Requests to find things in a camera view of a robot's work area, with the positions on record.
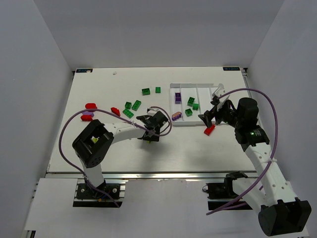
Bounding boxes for green long lego plate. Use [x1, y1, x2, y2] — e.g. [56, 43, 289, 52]
[131, 100, 142, 111]

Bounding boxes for blue table sticker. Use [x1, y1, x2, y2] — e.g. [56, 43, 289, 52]
[222, 66, 240, 71]
[75, 68, 93, 73]

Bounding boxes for red rounded lego brick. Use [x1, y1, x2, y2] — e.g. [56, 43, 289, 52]
[85, 103, 98, 109]

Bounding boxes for green flat lego plate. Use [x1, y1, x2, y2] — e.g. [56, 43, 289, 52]
[122, 109, 134, 119]

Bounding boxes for green square lego brick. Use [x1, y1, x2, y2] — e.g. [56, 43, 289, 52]
[125, 102, 132, 109]

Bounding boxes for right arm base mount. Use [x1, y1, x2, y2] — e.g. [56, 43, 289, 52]
[202, 172, 248, 211]

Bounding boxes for left blue table sticker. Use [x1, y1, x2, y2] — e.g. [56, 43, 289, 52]
[75, 68, 93, 73]

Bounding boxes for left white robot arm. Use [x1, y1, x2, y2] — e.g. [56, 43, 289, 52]
[72, 111, 171, 198]

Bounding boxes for green lego brick far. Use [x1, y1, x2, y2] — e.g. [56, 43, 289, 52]
[142, 88, 151, 96]

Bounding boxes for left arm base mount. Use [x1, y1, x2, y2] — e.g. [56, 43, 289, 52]
[73, 181, 125, 208]

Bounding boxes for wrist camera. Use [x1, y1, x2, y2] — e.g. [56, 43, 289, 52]
[211, 87, 230, 112]
[147, 107, 159, 116]

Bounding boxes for red rectangular lego brick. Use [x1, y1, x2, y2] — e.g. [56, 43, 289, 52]
[204, 124, 215, 136]

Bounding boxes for red small lego piece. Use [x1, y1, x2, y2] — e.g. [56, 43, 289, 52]
[110, 107, 120, 116]

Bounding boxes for white divided tray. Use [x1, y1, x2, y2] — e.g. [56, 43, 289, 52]
[169, 83, 225, 126]

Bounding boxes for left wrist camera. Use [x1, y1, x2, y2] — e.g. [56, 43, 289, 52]
[147, 107, 159, 116]

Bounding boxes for red curved lego brick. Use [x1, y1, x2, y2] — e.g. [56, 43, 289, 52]
[80, 115, 93, 121]

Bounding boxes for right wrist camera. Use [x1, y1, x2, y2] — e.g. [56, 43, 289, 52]
[211, 87, 230, 112]

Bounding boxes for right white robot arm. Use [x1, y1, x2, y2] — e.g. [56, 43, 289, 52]
[199, 98, 312, 237]

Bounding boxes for right blue table sticker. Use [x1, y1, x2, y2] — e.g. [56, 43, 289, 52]
[222, 66, 240, 71]

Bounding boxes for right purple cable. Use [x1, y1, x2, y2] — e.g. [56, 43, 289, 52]
[206, 88, 278, 216]

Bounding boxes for purple curved lego brick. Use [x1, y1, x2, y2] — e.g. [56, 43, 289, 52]
[82, 112, 94, 118]

